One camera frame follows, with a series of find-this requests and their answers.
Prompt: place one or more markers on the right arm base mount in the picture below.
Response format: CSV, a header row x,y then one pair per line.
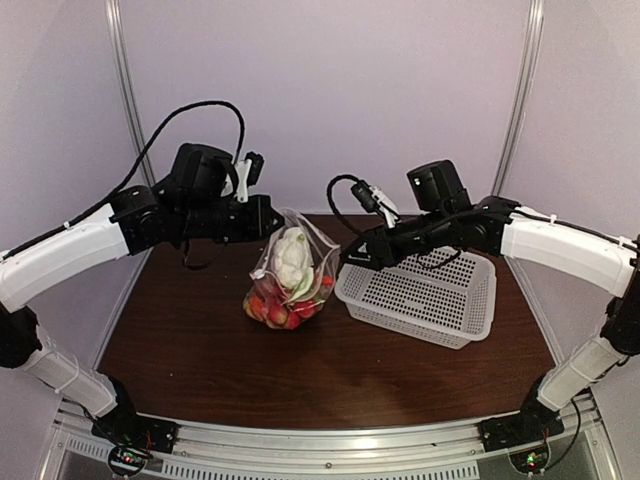
x,y
525,439

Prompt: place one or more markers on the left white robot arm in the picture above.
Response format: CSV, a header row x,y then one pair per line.
x,y
130,222

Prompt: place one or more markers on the white plastic basket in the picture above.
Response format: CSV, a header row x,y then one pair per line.
x,y
445,297

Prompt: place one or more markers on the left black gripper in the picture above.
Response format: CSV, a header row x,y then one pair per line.
x,y
260,204

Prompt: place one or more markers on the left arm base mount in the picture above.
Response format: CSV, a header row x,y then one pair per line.
x,y
135,440

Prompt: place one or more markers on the left aluminium frame post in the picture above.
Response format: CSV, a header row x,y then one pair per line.
x,y
118,44

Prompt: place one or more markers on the red lychee bunch toy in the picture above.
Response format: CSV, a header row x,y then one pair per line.
x,y
283,316

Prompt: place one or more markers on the white cauliflower toy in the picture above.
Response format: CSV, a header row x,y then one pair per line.
x,y
292,263

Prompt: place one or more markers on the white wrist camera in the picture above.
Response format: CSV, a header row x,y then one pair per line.
x,y
374,200
248,172

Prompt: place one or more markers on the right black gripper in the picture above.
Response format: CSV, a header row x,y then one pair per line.
x,y
382,253

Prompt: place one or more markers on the aluminium frame post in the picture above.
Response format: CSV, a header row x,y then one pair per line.
x,y
118,44
528,65

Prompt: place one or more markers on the right aluminium frame post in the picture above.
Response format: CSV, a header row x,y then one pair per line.
x,y
528,65

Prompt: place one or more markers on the clear dotted zip bag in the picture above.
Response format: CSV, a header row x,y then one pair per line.
x,y
325,253

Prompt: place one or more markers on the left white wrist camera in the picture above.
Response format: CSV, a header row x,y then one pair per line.
x,y
248,172

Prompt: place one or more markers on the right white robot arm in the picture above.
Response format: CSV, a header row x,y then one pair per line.
x,y
505,228

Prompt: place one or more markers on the curved aluminium front rail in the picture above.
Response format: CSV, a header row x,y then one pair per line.
x,y
448,450

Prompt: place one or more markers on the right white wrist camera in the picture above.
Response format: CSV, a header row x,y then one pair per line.
x,y
374,200

